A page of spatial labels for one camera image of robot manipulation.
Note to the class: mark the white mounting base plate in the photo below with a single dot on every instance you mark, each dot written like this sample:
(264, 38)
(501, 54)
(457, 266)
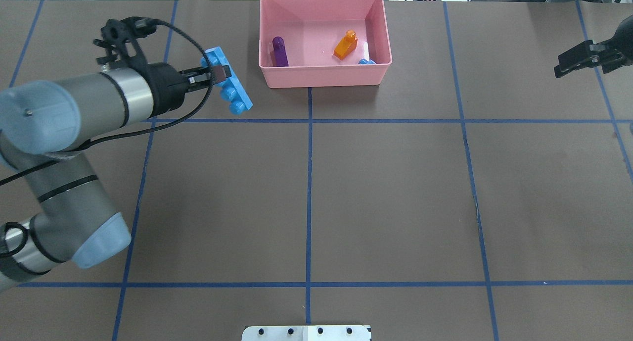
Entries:
(307, 333)

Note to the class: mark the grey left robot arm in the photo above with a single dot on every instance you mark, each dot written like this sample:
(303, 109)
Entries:
(45, 127)

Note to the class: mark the orange toy block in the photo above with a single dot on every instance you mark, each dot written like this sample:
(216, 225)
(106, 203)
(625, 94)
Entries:
(346, 45)

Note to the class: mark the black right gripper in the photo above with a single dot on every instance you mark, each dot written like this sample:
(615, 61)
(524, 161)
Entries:
(588, 55)

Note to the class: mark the pink plastic box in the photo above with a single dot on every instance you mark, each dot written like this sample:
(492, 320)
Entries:
(311, 29)

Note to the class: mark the long blue toy block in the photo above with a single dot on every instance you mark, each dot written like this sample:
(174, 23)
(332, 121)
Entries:
(231, 89)

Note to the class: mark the small blue toy block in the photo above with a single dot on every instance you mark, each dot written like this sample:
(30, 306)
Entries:
(366, 61)

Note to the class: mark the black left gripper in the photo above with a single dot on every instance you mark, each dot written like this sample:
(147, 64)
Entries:
(163, 85)

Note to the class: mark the purple toy block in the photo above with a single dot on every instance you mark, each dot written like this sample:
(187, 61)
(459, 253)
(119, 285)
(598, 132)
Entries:
(280, 58)

